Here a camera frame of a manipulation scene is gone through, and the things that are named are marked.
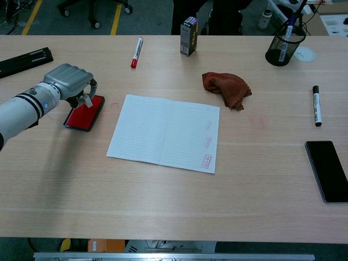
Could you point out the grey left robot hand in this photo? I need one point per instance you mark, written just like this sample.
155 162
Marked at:
68 79

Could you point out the small grey and brown carton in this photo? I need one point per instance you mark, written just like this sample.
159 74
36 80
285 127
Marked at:
188 38

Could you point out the aluminium rail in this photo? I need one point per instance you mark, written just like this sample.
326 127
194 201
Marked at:
174 257

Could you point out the person in black clothes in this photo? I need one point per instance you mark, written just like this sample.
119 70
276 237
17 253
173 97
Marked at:
225 16

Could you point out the open white lined notebook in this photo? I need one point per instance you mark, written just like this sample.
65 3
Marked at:
163 130

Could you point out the black office chair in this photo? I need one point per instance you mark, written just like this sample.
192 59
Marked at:
93 11

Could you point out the black mesh pen holder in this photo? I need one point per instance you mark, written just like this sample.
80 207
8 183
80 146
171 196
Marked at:
277 54

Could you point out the white stamp with red base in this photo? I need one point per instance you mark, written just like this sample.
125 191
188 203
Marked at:
87 100

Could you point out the black white marker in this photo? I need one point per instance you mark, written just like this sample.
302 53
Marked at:
317 106

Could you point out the black smartphone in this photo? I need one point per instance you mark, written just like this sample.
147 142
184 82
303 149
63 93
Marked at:
327 170

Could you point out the white round lid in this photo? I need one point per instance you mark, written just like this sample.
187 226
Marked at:
305 54

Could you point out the marker in pen holder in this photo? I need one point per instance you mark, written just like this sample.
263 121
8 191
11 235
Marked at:
288 30

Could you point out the red ink pad clear lid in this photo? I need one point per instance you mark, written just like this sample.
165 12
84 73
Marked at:
81 119

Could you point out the brown crumpled cloth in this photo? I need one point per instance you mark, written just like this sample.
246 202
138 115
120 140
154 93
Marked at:
225 85

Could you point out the red white marker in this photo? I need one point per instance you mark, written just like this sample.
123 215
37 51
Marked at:
136 51

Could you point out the orange box under table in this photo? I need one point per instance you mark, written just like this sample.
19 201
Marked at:
108 245

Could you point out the white bottle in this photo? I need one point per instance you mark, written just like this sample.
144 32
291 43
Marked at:
264 20

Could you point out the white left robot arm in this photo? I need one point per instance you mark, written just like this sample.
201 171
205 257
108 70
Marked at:
19 111

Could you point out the cardboard box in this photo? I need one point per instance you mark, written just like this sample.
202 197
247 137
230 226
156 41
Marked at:
315 24

